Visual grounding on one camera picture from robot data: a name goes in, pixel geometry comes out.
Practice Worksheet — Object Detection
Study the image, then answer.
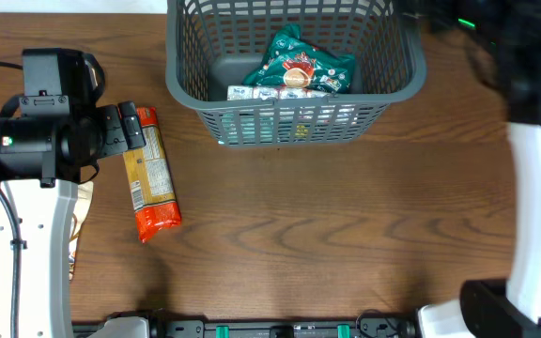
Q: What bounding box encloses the orange biscuit packet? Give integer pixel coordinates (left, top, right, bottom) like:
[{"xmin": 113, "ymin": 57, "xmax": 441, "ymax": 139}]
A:
[{"xmin": 123, "ymin": 107, "xmax": 182, "ymax": 243}]

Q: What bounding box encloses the grey plastic basket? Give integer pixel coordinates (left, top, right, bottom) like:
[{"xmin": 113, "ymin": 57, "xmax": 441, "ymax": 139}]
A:
[{"xmin": 165, "ymin": 0, "xmax": 426, "ymax": 147}]

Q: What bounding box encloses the green Nescafe coffee bag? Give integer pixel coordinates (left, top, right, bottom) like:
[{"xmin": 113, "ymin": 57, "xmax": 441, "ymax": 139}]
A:
[{"xmin": 242, "ymin": 24, "xmax": 356, "ymax": 94}]

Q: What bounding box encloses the pantree snack pouch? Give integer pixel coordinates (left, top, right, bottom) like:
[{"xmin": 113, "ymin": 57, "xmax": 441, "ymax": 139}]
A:
[
  {"xmin": 88, "ymin": 68, "xmax": 99, "ymax": 91},
  {"xmin": 69, "ymin": 181, "xmax": 94, "ymax": 280}
]

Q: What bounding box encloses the mint green wipes pack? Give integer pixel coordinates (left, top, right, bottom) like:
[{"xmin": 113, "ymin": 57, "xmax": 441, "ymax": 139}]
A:
[{"xmin": 218, "ymin": 113, "xmax": 274, "ymax": 146}]

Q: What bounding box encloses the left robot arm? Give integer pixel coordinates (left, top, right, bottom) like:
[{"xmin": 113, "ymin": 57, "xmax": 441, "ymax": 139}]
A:
[{"xmin": 0, "ymin": 48, "xmax": 146, "ymax": 337}]

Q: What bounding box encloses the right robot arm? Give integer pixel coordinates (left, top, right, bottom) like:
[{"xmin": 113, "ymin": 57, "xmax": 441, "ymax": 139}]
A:
[{"xmin": 404, "ymin": 0, "xmax": 541, "ymax": 338}]

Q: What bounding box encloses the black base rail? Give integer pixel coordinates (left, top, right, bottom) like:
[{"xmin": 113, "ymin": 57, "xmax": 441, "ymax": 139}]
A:
[{"xmin": 72, "ymin": 309, "xmax": 422, "ymax": 338}]

